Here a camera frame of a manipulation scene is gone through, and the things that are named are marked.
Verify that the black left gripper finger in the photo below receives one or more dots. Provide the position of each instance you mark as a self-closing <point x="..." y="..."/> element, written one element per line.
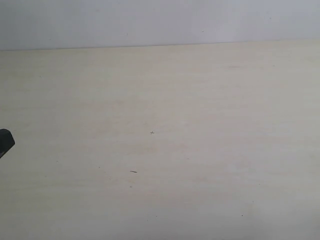
<point x="6" y="141"/>

